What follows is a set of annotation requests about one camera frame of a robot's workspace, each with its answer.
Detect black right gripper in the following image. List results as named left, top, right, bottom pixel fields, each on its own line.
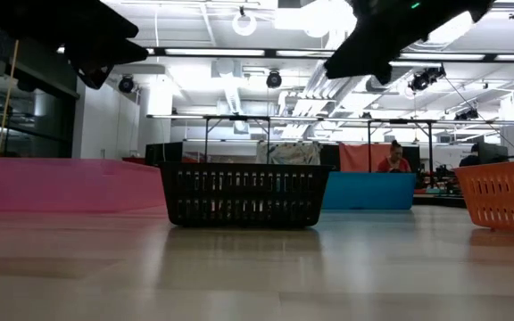
left=324, top=0, right=441, bottom=86

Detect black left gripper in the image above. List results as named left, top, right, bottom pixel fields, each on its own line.
left=0, top=0, right=150, bottom=89

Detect orange slotted basket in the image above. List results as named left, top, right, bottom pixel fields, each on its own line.
left=452, top=158, right=514, bottom=235

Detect black ceiling spot lamp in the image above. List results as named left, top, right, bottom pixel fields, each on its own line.
left=265, top=69, right=284, bottom=90
left=118, top=74, right=136, bottom=95

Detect black overhead light bar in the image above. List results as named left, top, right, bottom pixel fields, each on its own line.
left=55, top=44, right=514, bottom=63

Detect orange hanging cloth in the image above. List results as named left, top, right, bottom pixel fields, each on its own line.
left=339, top=142, right=392, bottom=173

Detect black partition panel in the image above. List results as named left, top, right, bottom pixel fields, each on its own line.
left=319, top=144, right=341, bottom=173

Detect person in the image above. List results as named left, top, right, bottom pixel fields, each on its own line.
left=376, top=139, right=412, bottom=174
left=458, top=143, right=482, bottom=169

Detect patterned hanging cloth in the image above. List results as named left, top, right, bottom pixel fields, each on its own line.
left=255, top=141, right=323, bottom=167

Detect small black ceiling lamps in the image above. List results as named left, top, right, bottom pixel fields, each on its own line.
left=454, top=108, right=480, bottom=122

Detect white sign board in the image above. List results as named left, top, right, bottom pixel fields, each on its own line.
left=419, top=143, right=480, bottom=176

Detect blue plastic bin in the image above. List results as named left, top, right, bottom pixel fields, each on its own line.
left=321, top=171, right=417, bottom=211

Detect black monitor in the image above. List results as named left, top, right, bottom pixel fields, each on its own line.
left=477, top=142, right=510, bottom=167
left=145, top=142, right=185, bottom=167

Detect pink plastic bin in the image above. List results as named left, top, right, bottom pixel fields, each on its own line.
left=0, top=156, right=168, bottom=214

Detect black slotted basket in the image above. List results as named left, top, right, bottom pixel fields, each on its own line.
left=158, top=161, right=333, bottom=229

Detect black ceiling camera cluster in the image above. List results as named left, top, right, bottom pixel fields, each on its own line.
left=407, top=65, right=447, bottom=94

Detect black frame stand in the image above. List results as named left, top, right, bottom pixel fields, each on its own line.
left=367, top=118, right=436, bottom=189
left=203, top=114, right=272, bottom=165

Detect white ring light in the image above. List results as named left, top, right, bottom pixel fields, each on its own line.
left=231, top=11, right=258, bottom=37

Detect black metal table frame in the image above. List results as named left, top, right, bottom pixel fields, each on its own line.
left=412, top=192, right=468, bottom=210

